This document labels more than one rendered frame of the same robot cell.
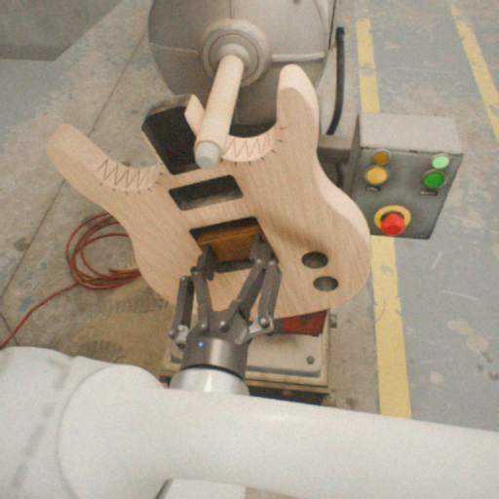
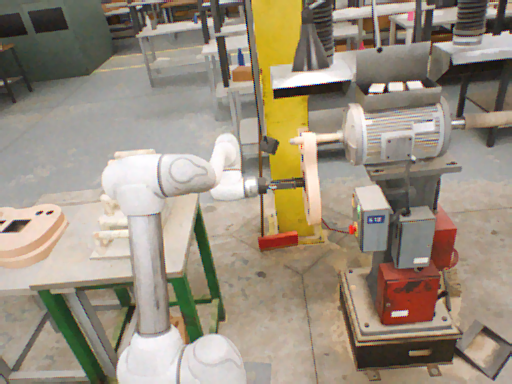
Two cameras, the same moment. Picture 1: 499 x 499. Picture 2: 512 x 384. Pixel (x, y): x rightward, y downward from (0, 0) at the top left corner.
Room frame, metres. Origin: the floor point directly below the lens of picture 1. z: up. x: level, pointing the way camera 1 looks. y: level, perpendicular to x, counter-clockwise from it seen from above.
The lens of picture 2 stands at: (0.17, -1.42, 1.96)
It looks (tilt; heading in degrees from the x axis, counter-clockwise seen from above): 32 degrees down; 88
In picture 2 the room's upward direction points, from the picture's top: 8 degrees counter-clockwise
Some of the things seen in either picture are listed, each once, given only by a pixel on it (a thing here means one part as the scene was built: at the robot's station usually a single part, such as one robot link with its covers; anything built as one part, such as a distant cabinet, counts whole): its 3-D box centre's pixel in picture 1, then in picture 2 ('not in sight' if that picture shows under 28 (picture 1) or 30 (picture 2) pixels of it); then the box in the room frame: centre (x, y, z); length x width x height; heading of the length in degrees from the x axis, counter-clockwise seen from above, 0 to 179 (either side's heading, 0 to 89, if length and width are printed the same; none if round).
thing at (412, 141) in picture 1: (374, 166); (385, 218); (0.71, -0.23, 0.99); 0.24 x 0.21 x 0.26; 174
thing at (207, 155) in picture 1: (207, 157); not in sight; (0.41, 0.05, 1.25); 0.02 x 0.02 x 0.02; 84
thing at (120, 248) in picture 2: not in sight; (126, 245); (-0.35, -0.05, 0.94); 0.27 x 0.15 x 0.01; 171
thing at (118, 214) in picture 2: not in sight; (134, 216); (-0.33, 0.10, 0.98); 0.27 x 0.16 x 0.09; 171
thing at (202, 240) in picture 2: not in sight; (208, 266); (-0.08, 0.27, 0.45); 0.05 x 0.05 x 0.90; 84
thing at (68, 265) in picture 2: not in sight; (146, 291); (-0.38, 0.06, 0.55); 0.62 x 0.58 x 0.76; 174
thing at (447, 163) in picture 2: not in sight; (406, 159); (0.89, -0.01, 1.11); 0.36 x 0.24 x 0.04; 174
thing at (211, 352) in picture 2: not in sight; (214, 368); (0.00, -0.66, 0.87); 0.18 x 0.16 x 0.22; 168
